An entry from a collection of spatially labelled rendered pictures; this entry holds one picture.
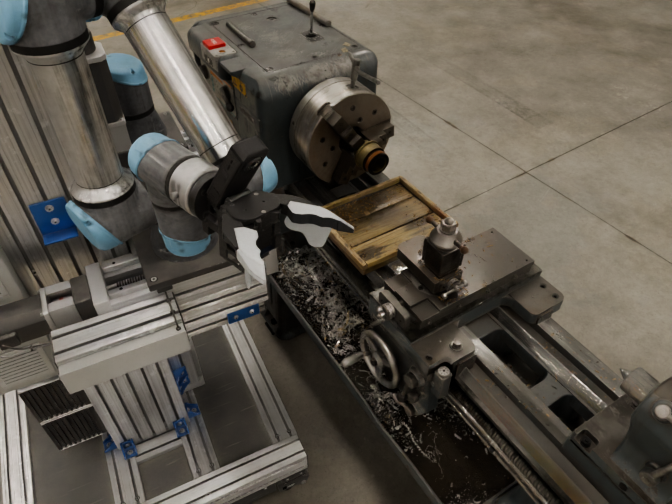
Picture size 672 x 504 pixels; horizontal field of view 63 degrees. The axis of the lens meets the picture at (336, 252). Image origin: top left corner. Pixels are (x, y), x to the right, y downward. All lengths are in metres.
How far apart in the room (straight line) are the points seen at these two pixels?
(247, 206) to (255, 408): 1.49
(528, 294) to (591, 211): 1.95
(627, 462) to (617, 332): 1.60
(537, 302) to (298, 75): 0.97
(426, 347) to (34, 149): 0.98
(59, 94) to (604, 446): 1.23
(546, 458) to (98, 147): 1.11
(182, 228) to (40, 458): 1.50
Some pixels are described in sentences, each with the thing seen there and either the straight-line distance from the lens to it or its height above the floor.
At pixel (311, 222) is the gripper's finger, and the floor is 1.57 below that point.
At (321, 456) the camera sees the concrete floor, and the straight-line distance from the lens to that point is 2.26.
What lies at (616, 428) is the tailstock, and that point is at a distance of 1.38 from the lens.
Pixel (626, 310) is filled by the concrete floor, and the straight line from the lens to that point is 3.00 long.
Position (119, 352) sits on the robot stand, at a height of 1.07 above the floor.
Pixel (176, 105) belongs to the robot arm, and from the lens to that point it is 0.95.
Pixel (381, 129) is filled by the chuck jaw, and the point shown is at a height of 1.11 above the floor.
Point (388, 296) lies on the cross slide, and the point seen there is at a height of 0.97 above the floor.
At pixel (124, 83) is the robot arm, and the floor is 1.36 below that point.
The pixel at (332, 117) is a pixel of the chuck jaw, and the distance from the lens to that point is 1.67.
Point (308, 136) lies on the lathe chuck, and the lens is 1.69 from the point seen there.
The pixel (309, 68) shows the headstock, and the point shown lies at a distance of 1.82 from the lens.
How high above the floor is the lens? 2.03
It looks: 44 degrees down
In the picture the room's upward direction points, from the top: straight up
